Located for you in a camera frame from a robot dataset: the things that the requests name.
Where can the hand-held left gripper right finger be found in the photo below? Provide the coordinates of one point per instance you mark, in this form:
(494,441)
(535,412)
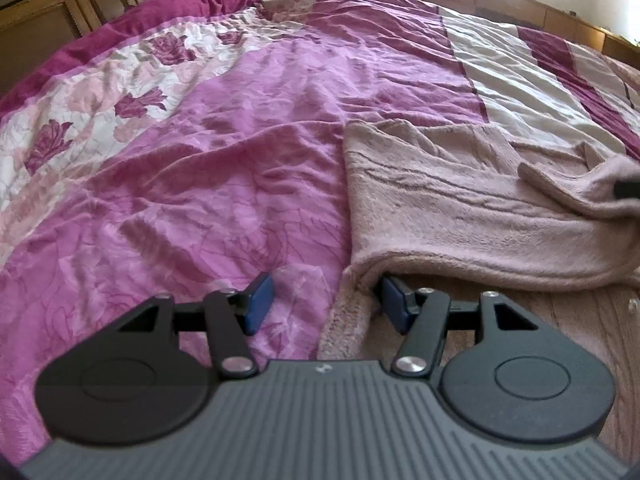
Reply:
(394,302)

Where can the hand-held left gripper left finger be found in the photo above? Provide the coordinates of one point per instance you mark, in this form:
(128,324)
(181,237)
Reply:
(260,305)

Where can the purple floral striped bedspread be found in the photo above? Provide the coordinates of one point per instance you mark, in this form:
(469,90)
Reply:
(200,160)

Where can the pale pink cloth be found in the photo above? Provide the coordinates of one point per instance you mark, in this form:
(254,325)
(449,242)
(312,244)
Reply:
(292,2)

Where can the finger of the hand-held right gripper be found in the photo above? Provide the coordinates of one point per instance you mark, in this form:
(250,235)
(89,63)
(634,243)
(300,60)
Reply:
(629,189)

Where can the wooden headboard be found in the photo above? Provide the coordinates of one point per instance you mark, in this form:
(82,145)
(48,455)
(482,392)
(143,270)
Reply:
(40,25)

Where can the pink knitted cardigan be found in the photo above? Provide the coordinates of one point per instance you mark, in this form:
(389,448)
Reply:
(450,220)

